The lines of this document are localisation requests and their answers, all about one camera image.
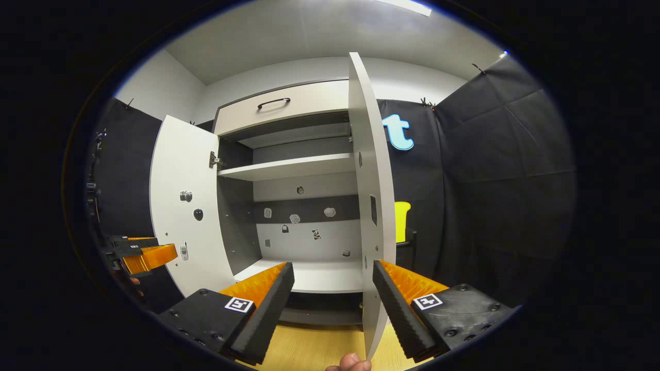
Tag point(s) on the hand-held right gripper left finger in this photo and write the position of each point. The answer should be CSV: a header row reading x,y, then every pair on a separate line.
x,y
268,309

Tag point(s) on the beige double-door shoe cabinet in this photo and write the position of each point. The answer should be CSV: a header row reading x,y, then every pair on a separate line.
x,y
309,242

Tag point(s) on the long ceiling light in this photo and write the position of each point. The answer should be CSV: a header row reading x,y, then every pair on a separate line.
x,y
407,7

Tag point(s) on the black cloth clip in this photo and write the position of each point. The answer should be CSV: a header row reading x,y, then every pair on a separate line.
x,y
478,68
426,103

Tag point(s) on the beige headphone-sticker cabinet door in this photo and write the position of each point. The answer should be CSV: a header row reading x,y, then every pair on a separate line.
x,y
374,154

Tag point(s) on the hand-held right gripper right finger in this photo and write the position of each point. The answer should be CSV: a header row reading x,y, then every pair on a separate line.
x,y
399,314

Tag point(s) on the beige camera-sticker cabinet door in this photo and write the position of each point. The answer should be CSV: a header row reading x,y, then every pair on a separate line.
x,y
180,232

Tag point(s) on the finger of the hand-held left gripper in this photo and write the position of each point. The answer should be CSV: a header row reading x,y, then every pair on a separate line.
x,y
129,250
124,240

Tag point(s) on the beige cabinet drawer front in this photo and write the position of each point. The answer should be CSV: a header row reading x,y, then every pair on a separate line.
x,y
309,103

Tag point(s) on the metal door hinge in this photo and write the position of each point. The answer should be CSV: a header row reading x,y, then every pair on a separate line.
x,y
214,159

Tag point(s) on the white cabinet shelf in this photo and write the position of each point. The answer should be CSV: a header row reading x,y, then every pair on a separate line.
x,y
289,167

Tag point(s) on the black backdrop cloth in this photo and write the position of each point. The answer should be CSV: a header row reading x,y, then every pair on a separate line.
x,y
490,180

